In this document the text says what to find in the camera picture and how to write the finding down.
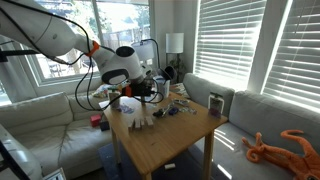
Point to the small framed tablet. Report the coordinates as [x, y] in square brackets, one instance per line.
[55, 175]

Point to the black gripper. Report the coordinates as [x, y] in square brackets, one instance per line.
[141, 88]

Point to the magazine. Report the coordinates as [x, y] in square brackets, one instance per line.
[181, 90]

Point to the floral patterned pillow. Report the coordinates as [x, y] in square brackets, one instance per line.
[102, 91]

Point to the grey fabric sofa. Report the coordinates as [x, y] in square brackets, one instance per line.
[266, 116]

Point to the white card package purple item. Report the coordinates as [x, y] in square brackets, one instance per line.
[215, 105]

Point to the orange octopus plush toy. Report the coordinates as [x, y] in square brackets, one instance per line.
[293, 160]

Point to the dark blue box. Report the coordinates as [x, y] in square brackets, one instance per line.
[104, 124]

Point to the clear plastic pieces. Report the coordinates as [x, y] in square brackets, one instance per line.
[190, 111]

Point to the floor lamp with white shade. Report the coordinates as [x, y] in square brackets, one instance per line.
[174, 42]

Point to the small blue toy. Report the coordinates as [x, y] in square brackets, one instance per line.
[173, 111]

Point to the small white block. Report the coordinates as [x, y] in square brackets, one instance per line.
[170, 166]

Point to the white leather sofa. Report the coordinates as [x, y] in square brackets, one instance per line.
[50, 133]

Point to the wide white window blind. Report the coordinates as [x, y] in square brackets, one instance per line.
[230, 40]

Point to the green houseplant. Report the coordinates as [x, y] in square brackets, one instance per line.
[179, 68]

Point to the small black toy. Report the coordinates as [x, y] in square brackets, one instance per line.
[158, 113]

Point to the silver scissors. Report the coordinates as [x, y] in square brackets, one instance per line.
[181, 102]

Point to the black round lamp head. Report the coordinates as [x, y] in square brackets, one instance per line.
[170, 72]

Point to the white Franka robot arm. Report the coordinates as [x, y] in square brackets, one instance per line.
[43, 30]

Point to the purple printed paper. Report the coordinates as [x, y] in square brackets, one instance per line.
[126, 109]

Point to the red box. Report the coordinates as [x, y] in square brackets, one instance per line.
[96, 120]

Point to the white plastic cup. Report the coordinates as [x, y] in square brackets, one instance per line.
[164, 88]

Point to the narrow white window blind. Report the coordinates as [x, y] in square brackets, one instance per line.
[300, 60]

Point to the blue rug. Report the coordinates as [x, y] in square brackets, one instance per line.
[107, 163]

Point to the black camera boom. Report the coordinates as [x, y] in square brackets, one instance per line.
[16, 52]

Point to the light wooden table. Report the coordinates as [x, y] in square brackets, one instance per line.
[173, 133]

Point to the large white framed window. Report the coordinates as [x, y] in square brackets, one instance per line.
[110, 20]

